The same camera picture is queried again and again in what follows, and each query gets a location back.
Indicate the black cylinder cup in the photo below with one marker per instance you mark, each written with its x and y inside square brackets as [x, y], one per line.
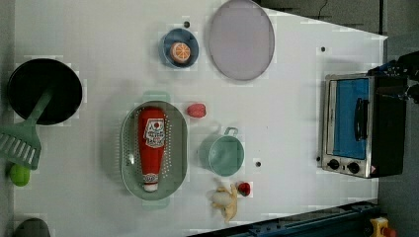
[33, 227]

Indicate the blue bowl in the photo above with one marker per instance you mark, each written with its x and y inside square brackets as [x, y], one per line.
[178, 35]

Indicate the large grey round plate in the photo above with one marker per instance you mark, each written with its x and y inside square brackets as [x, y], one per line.
[241, 40]

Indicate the orange half toy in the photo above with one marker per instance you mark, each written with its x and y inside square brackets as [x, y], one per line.
[180, 52]

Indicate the peeled banana toy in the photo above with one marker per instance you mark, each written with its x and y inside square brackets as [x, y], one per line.
[226, 200]

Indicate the pink strawberry toy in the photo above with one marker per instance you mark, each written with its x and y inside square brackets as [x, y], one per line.
[197, 110]

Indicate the lime green ball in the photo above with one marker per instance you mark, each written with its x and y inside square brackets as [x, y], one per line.
[20, 175]

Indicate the yellow red button box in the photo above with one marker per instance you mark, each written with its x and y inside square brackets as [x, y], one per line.
[381, 228]

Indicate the red ketchup bottle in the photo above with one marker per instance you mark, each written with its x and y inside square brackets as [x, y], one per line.
[151, 144]

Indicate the green pot with handle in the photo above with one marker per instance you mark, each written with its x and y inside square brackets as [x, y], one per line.
[222, 154]

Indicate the silver toaster oven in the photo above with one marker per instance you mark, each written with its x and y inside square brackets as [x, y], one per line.
[363, 125]

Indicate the black round pan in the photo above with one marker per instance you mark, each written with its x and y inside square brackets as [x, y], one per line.
[28, 82]

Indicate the green slotted spatula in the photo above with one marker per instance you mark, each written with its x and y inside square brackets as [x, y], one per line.
[19, 142]

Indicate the small red fruit toy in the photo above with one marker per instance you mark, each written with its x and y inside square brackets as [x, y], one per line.
[244, 189]

